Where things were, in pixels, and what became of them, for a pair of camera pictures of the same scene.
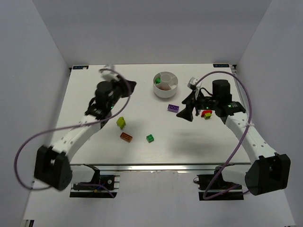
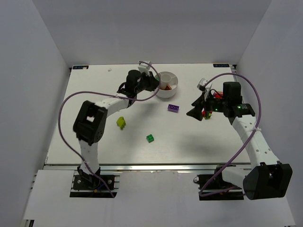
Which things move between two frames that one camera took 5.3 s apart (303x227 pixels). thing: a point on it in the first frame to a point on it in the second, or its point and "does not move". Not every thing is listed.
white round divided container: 165,84 does not move
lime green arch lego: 121,122 does not move
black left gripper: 123,87 to 151,82
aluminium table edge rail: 157,167 does not move
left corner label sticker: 80,67 does not move
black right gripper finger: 191,100 to 200,101
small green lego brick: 150,138 does not move
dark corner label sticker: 221,65 does not move
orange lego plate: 126,137 to 168,87
